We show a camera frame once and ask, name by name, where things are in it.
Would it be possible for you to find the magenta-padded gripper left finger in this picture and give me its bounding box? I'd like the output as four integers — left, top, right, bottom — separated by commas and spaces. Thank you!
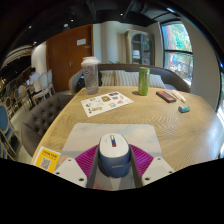
53, 145, 101, 188

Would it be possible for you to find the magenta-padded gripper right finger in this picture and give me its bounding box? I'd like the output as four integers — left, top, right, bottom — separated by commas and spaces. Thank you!
129, 144, 175, 188

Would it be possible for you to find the white and blue computer mouse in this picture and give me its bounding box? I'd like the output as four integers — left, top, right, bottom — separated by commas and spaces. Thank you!
98, 132, 132, 179

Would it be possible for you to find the yellow code sticker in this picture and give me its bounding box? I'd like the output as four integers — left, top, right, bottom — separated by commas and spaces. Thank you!
32, 145, 62, 174

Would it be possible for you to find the grey tufted armchair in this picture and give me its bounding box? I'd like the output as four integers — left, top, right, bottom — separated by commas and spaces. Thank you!
20, 94, 76, 158

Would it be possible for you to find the small teal packet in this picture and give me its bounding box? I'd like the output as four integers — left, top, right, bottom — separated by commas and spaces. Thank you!
177, 105, 192, 114

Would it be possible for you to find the black and red flat box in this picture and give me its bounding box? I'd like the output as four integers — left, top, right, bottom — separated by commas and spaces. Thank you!
155, 90, 178, 104

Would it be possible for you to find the white sticker sheet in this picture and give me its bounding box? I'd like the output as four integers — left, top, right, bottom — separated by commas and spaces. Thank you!
80, 91, 135, 118

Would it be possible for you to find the white wrapped packet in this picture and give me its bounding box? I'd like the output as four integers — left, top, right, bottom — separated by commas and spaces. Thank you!
170, 89, 188, 103

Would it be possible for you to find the black framed window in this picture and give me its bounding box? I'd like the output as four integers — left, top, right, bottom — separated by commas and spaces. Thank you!
160, 21, 194, 86
215, 63, 224, 158

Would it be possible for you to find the striped cushion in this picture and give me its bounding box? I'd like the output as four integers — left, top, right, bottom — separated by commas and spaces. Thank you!
99, 69, 116, 87
114, 70, 141, 88
148, 73, 167, 90

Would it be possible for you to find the green drink can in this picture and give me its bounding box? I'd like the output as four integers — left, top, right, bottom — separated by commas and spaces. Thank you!
137, 66, 151, 97

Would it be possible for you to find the group of dining chairs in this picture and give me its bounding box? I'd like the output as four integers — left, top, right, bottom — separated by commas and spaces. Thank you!
0, 68, 56, 162

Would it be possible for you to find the brown curved sofa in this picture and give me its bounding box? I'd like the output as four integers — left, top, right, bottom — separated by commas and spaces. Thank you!
68, 63, 191, 95

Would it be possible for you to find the clear shaker bottle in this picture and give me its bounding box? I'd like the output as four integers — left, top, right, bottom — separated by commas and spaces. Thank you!
80, 56, 101, 96

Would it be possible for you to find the person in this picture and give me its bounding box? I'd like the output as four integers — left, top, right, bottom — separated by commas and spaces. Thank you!
28, 67, 42, 88

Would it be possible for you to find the brown wooden door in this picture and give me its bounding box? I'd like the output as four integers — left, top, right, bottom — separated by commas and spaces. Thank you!
45, 23, 94, 94

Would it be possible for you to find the glass door cabinet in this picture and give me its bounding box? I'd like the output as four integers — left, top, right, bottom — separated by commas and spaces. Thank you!
124, 29, 156, 67

